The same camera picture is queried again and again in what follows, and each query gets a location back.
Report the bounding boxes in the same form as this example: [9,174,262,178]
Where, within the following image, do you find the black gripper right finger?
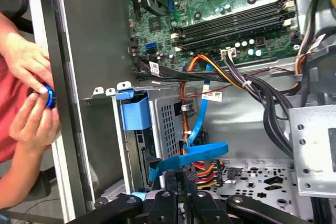
[183,170,312,224]

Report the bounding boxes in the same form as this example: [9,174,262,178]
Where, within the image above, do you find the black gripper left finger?
[67,169,183,224]

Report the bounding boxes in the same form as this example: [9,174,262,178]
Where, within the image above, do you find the orange yellow power wire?
[180,54,250,190]

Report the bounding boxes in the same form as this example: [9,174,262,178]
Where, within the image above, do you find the blue data wire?
[146,60,229,183]

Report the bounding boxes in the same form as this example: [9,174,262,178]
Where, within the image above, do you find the hard disk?
[115,89,162,193]

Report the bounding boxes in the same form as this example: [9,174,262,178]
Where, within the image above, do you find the round black blue-ringed tool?
[27,83,57,109]

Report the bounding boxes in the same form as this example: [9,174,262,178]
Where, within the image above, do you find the metal disk bay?
[82,81,204,201]

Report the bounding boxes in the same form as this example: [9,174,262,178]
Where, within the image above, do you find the person's right hand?
[9,93,61,153]

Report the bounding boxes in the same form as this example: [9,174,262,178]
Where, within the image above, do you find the person's left hand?
[2,33,55,95]

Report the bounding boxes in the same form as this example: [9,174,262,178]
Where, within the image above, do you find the metal drive cage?
[288,104,336,199]

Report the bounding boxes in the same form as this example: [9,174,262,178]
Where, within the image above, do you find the person's red shirt trunk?
[0,53,35,163]

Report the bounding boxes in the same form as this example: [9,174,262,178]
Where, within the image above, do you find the black PC case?
[26,0,336,224]

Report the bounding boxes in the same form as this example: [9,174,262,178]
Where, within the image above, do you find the black RAM slot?
[174,13,293,46]
[181,0,295,34]
[174,19,293,52]
[172,5,295,39]

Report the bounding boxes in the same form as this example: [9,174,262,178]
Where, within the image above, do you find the black cable bundle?
[130,60,296,158]

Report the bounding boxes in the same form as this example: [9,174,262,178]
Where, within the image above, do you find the yellow black supply wires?
[295,0,336,96]

